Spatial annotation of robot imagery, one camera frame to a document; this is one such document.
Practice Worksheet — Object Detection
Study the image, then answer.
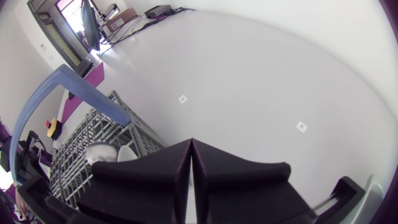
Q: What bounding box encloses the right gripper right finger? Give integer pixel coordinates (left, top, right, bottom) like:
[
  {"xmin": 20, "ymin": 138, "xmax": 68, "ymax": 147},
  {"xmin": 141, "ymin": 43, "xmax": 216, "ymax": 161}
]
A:
[{"xmin": 190, "ymin": 138, "xmax": 318, "ymax": 224}]

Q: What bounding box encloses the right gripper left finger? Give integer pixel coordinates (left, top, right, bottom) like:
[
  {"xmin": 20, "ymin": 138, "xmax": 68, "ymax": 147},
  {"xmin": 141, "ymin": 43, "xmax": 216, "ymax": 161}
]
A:
[{"xmin": 76, "ymin": 138, "xmax": 193, "ymax": 224}]

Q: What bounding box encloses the steel spoon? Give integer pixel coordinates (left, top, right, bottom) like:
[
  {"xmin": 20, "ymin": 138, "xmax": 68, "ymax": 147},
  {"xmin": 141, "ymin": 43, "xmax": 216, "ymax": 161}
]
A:
[{"xmin": 85, "ymin": 142, "xmax": 119, "ymax": 166}]

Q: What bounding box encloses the yellow emergency stop button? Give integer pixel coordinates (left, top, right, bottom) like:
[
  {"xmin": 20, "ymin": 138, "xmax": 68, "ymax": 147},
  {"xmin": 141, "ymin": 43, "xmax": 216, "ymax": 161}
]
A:
[{"xmin": 44, "ymin": 117, "xmax": 63, "ymax": 141}]

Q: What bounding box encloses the black keyboard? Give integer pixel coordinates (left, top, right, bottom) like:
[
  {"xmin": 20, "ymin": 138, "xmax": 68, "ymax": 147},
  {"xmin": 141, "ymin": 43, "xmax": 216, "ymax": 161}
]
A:
[{"xmin": 75, "ymin": 57, "xmax": 95, "ymax": 78}]

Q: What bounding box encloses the brown cardboard box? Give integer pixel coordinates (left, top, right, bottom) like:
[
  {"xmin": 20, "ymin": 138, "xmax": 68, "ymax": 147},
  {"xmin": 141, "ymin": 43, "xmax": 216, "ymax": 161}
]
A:
[{"xmin": 106, "ymin": 7, "xmax": 139, "ymax": 33}]

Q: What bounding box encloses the dark screen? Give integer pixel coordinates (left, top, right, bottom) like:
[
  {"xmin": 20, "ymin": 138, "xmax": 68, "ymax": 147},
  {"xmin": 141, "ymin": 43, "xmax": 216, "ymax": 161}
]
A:
[{"xmin": 80, "ymin": 0, "xmax": 101, "ymax": 52}]

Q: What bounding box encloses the black power brick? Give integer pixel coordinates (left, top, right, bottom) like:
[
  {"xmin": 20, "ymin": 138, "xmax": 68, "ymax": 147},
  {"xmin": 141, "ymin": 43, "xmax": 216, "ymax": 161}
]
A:
[{"xmin": 144, "ymin": 4, "xmax": 173, "ymax": 20}]

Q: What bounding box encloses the black cable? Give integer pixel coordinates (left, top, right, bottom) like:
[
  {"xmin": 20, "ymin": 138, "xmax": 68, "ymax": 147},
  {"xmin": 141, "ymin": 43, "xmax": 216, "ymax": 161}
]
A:
[{"xmin": 98, "ymin": 7, "xmax": 197, "ymax": 58}]

